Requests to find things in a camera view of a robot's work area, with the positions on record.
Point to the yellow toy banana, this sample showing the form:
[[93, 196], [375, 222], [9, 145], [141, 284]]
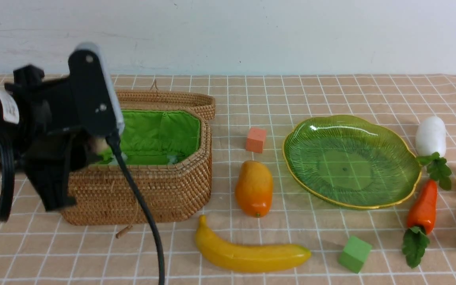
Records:
[[251, 259]]

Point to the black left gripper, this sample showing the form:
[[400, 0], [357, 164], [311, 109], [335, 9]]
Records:
[[53, 143]]

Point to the orange toy carrot with leaves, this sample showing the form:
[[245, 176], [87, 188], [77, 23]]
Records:
[[420, 222]]

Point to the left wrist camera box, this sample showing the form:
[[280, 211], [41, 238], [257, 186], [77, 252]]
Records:
[[98, 107]]

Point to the woven wicker basket green lining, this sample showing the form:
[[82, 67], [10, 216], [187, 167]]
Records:
[[169, 155]]

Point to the orange foam cube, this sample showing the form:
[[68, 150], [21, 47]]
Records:
[[255, 140]]

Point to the white toy radish with leaves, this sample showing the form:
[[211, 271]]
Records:
[[431, 149]]

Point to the green foam cube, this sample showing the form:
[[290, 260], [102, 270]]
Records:
[[354, 254]]

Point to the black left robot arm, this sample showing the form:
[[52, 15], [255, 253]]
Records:
[[11, 126]]

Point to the orange yellow toy mango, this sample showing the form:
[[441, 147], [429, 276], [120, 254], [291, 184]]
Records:
[[254, 189]]

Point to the green glass leaf plate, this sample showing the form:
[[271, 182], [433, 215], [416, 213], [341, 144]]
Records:
[[350, 162]]

